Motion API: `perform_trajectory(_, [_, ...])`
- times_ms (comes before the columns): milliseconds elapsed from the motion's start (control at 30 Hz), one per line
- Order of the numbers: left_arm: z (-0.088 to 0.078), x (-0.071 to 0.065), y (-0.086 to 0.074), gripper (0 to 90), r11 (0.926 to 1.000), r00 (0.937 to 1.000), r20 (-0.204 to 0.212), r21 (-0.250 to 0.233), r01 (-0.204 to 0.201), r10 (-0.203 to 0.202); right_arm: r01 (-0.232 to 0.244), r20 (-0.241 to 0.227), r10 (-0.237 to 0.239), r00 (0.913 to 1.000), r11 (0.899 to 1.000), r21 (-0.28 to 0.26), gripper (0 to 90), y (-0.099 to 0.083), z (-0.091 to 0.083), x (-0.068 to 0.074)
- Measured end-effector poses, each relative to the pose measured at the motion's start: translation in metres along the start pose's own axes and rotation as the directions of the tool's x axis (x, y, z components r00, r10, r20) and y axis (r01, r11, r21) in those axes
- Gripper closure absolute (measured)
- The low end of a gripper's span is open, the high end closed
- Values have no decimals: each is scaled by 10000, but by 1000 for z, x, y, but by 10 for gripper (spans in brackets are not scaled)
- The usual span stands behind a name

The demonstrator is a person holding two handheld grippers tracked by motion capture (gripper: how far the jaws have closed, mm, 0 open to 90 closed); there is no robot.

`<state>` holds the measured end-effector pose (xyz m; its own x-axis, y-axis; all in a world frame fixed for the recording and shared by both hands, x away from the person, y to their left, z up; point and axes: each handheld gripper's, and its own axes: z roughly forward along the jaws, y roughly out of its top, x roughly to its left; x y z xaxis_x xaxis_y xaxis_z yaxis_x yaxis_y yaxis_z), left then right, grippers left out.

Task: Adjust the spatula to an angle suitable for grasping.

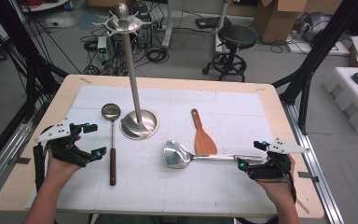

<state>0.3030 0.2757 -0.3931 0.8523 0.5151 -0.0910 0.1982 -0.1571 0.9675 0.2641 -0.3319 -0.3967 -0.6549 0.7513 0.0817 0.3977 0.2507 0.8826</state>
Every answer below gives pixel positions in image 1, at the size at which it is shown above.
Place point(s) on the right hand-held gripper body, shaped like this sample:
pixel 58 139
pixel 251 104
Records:
pixel 270 171

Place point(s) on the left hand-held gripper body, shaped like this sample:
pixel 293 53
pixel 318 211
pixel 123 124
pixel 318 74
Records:
pixel 54 131

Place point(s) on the wooden rice paddle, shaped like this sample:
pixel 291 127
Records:
pixel 203 141

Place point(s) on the steel utensil rack stand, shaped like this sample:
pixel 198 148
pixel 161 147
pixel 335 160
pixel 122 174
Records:
pixel 140 124

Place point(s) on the person's right hand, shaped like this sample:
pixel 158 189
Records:
pixel 278 189

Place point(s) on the person's left hand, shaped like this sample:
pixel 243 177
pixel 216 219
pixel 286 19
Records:
pixel 57 171

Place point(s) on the grey tape strip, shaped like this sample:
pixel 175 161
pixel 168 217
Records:
pixel 308 176
pixel 20 160

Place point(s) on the white grid mat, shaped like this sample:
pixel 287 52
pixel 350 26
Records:
pixel 167 193

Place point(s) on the small box with green light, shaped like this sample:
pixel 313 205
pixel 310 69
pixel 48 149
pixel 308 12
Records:
pixel 102 46

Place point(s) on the white foam block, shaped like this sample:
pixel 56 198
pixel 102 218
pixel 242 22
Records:
pixel 351 102

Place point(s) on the black computer tower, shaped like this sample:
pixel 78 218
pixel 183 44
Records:
pixel 143 31

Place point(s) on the black round stool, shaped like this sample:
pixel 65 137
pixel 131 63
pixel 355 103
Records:
pixel 236 35

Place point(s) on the large cardboard box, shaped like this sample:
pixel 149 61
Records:
pixel 279 21

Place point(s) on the white table leg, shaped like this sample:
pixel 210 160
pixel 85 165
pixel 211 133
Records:
pixel 167 28
pixel 221 18

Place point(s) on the grey rounded device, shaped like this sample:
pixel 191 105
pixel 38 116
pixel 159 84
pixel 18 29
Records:
pixel 315 26

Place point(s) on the flat black box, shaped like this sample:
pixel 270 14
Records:
pixel 211 22

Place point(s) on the aluminium rail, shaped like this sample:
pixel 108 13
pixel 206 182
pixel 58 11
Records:
pixel 320 174
pixel 3 158

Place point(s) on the black metal frame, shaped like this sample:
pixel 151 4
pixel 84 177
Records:
pixel 317 46
pixel 28 62

